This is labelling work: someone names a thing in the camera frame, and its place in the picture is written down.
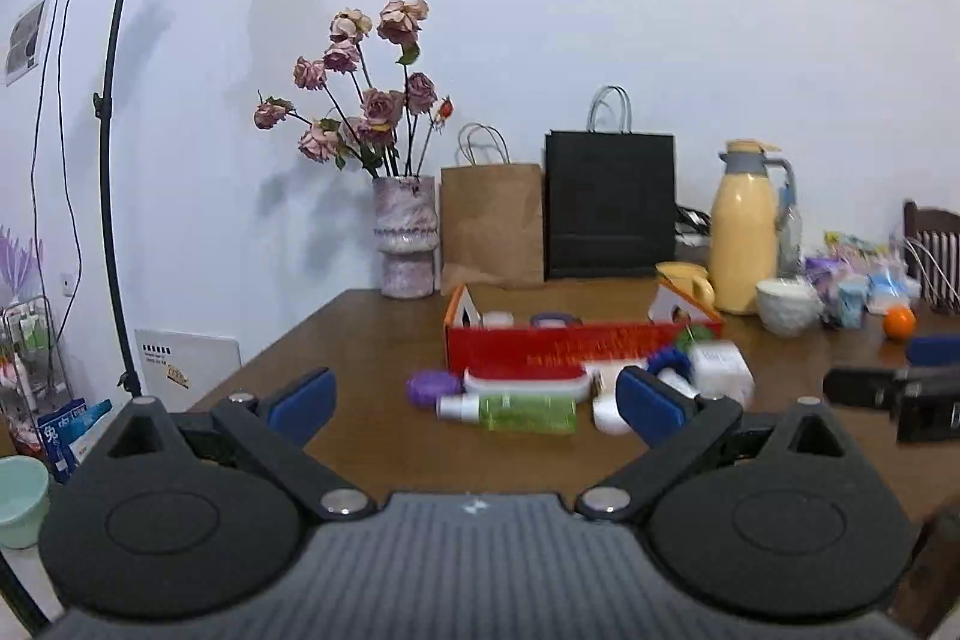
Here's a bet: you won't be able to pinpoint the blue ribbed roller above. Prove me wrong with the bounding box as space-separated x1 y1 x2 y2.
646 347 696 398

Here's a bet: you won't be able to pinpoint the purple plastic hangers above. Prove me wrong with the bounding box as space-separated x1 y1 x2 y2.
0 226 44 305

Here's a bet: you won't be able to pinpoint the small white bottle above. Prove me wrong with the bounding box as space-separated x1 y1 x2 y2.
590 368 640 437

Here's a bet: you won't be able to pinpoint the purple snack packet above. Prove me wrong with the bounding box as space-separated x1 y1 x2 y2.
804 255 839 304

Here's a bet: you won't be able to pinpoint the white rectangular plastic container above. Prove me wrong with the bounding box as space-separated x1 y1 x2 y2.
685 340 757 410

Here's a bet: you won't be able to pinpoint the pink speckled vase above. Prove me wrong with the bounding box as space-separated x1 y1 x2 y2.
373 175 442 301

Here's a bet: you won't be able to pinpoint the dark wooden chair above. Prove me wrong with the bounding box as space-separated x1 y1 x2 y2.
902 199 960 316

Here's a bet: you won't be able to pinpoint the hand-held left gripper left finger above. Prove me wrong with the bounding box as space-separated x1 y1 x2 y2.
103 366 377 523

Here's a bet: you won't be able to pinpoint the black paper bag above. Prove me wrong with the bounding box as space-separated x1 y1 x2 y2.
544 84 678 282

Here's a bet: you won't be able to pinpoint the yellow mug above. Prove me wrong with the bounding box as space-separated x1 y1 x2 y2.
655 261 716 312

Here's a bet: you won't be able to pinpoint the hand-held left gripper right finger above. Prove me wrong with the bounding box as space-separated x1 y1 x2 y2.
576 365 857 525

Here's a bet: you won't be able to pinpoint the green plastic bin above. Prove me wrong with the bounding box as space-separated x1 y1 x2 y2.
0 455 53 552

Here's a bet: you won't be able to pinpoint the colourful snack packet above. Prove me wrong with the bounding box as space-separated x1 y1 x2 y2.
823 229 895 265

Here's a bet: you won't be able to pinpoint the brown paper bag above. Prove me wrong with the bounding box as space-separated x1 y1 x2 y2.
439 122 546 296

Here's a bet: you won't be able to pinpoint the metal wire rack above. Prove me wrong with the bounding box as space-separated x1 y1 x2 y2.
0 293 66 455

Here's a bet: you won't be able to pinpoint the framed wall picture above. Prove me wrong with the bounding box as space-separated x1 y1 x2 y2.
4 0 52 87

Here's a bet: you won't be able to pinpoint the orange fruit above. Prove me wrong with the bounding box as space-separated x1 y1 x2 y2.
883 305 918 341

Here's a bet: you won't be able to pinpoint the yellow thermos jug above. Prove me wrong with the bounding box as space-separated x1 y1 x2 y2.
708 139 797 316

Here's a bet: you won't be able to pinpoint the red cardboard box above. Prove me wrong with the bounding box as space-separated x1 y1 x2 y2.
442 280 726 375

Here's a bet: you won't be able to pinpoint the white ceramic bowl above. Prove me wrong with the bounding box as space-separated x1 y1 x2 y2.
754 278 824 338

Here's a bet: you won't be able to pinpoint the purple round case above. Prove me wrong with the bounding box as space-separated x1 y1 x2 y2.
406 369 465 411

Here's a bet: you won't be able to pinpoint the green transparent bottle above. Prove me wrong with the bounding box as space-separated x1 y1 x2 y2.
436 390 579 435

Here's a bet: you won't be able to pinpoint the black light cable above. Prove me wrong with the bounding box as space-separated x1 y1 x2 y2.
28 0 85 386

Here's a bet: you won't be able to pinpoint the white cable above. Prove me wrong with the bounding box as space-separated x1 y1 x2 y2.
898 235 950 311

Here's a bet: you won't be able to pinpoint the clear plastic bottle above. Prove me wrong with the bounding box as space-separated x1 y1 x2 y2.
777 185 804 278

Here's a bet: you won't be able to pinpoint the black stand leg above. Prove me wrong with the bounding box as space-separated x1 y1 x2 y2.
0 548 50 638

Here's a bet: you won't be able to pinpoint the white carton box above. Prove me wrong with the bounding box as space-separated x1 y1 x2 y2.
134 329 243 413

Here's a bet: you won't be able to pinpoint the small white blue cup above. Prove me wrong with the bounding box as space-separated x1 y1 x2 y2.
834 280 872 330

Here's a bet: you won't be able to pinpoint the dried pink roses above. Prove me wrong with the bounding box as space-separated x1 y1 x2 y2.
253 0 455 181

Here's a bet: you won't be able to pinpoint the grey device with cables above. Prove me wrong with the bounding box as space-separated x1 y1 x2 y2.
674 203 714 249

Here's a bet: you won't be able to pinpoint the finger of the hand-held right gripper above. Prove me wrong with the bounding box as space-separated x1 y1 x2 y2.
822 365 960 445
905 335 960 366

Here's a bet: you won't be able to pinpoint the white red lint brush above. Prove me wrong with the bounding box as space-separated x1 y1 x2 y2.
462 359 647 402

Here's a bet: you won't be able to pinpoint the blue white bag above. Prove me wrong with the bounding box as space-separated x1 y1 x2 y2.
37 398 115 485

